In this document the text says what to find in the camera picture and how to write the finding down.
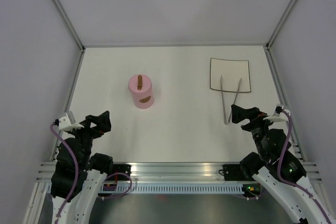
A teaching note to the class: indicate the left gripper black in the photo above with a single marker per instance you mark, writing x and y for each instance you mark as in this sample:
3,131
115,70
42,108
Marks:
103,120

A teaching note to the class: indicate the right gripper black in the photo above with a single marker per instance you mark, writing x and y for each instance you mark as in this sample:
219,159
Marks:
238,113

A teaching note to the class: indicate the pink cylindrical lunch box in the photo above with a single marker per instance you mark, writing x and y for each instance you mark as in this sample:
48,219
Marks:
143,99

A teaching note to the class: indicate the pink lunch box lid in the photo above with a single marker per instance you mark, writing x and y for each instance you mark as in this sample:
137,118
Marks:
140,84

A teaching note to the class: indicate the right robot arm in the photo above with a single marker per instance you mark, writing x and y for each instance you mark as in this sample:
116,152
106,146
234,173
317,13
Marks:
275,168

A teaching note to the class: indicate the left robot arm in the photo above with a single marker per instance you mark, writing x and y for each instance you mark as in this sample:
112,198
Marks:
79,173

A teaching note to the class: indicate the white square plate black rim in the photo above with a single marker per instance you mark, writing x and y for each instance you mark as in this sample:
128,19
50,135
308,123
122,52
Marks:
235,75

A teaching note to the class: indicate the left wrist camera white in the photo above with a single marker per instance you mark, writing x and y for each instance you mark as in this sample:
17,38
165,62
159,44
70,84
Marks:
66,122

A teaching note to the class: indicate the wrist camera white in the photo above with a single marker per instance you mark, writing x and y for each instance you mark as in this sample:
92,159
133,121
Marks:
66,122
280,114

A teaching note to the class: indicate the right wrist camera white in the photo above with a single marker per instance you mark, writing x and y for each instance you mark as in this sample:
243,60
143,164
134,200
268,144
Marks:
280,114

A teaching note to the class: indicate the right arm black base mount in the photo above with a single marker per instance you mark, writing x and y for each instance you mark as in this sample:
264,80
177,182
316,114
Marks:
231,172

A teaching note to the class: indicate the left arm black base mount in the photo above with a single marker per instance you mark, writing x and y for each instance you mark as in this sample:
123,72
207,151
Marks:
121,170

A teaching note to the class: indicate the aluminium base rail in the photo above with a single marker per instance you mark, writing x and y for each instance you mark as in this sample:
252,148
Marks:
174,172

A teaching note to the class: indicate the white slotted cable duct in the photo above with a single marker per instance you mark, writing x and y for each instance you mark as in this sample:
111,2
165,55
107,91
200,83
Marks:
160,188

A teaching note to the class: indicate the right aluminium frame post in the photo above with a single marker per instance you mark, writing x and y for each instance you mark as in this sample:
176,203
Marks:
290,6

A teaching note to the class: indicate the aluminium frame post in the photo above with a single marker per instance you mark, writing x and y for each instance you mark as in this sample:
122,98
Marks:
68,24
290,6

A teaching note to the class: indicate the left aluminium frame post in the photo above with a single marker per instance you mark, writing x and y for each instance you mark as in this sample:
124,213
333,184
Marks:
68,24

